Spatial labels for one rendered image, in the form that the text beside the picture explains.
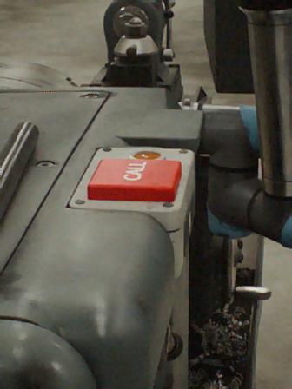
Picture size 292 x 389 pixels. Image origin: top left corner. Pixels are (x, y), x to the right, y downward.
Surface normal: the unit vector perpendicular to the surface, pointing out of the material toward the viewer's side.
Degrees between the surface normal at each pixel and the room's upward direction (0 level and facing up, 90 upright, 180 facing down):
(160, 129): 0
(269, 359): 0
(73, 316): 43
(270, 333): 1
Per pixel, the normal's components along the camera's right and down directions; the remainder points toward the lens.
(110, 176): -0.01, -0.94
